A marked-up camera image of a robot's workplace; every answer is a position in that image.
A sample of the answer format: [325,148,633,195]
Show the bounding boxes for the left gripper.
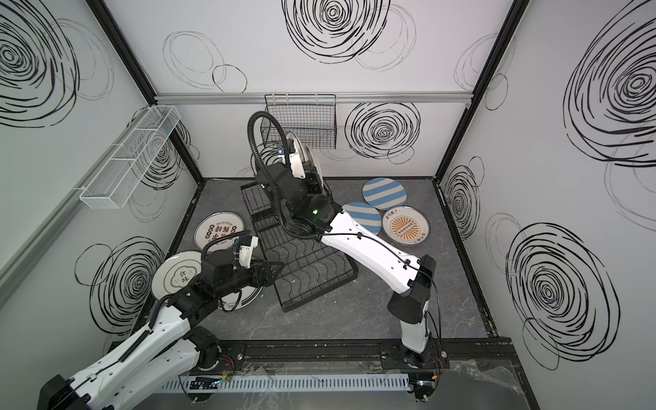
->
[217,258,285,301]

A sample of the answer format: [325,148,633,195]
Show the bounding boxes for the orange sunburst plate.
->
[382,206,431,246]
[280,132,325,193]

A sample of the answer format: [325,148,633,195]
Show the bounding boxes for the black wire dish rack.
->
[241,181,359,312]

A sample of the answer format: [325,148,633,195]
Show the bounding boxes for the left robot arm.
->
[37,250,285,409]

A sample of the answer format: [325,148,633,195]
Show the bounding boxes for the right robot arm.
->
[256,163,436,368]

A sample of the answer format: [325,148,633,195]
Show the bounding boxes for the red green rimmed plate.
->
[219,286,262,312]

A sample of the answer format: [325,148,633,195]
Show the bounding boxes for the white plate red characters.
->
[194,212,245,250]

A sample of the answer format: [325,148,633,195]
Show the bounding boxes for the near blue striped plate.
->
[343,202,382,235]

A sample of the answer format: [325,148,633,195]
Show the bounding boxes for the blue striped plate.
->
[343,202,382,235]
[362,178,408,210]

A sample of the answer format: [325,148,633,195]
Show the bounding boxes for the far blue striped plate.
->
[362,178,408,210]

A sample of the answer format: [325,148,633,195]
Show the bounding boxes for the white plate black outline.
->
[151,251,202,300]

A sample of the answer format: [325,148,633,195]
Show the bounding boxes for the black wire wall basket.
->
[265,93,338,150]

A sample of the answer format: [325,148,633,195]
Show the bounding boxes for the white slotted cable duct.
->
[155,374,411,395]

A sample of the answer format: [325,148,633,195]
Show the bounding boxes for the white mesh wall shelf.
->
[80,106,181,209]

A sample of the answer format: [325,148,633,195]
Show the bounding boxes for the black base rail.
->
[219,338,519,372]

